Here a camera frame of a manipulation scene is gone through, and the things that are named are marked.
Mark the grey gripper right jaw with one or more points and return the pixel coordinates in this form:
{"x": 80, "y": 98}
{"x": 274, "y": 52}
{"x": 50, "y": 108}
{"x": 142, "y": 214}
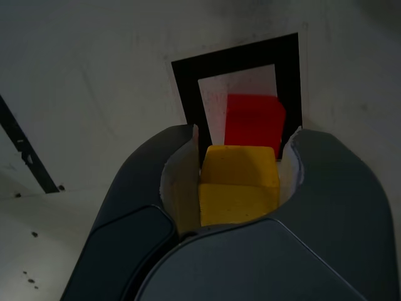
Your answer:
{"x": 329, "y": 203}

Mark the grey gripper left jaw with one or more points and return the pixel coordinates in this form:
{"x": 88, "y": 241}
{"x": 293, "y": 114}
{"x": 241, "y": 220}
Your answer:
{"x": 134, "y": 203}

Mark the black tape strip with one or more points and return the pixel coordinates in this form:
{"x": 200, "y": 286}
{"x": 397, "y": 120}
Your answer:
{"x": 31, "y": 156}

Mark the black tape square outline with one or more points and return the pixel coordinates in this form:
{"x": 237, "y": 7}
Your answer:
{"x": 185, "y": 94}

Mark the red cube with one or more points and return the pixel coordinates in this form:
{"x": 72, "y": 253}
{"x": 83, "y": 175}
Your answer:
{"x": 253, "y": 122}

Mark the yellow cube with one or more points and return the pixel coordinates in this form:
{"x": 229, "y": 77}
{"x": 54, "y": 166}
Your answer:
{"x": 238, "y": 188}

